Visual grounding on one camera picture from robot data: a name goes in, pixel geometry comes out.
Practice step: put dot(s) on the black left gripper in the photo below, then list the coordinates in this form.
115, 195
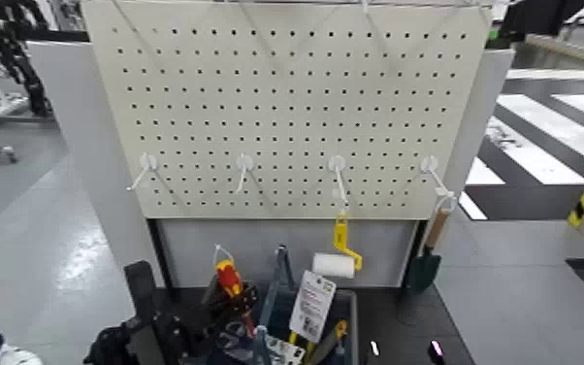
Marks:
190, 328

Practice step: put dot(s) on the red yellow screwdriver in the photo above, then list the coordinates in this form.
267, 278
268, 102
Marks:
229, 278

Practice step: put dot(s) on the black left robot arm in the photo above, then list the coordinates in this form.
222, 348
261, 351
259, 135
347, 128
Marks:
111, 349

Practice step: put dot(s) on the grey plastic crate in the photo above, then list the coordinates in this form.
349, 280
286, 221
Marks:
343, 316

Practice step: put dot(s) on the blue grey bar clamp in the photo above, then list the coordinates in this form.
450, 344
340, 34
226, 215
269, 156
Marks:
282, 265

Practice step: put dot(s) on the black white packaged tool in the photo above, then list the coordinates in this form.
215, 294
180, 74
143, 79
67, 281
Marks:
282, 350

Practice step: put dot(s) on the white tool package card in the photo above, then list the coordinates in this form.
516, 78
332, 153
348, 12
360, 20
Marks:
313, 306

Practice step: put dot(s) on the white pegboard hook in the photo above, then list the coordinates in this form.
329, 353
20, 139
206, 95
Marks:
429, 164
337, 164
244, 163
147, 162

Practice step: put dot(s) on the white indicator light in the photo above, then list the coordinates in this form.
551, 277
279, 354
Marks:
374, 348

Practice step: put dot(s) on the beige perforated pegboard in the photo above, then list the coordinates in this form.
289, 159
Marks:
282, 102

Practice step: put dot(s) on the purple indicator light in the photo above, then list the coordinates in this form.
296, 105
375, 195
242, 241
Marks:
436, 349

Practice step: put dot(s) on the white rounded cover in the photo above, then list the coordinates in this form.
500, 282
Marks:
14, 355

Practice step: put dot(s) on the black monitor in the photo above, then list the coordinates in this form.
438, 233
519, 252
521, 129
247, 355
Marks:
536, 18

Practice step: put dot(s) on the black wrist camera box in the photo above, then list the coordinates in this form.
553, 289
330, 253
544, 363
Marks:
142, 300

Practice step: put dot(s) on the black pegboard stand frame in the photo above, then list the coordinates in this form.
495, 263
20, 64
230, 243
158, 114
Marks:
158, 244

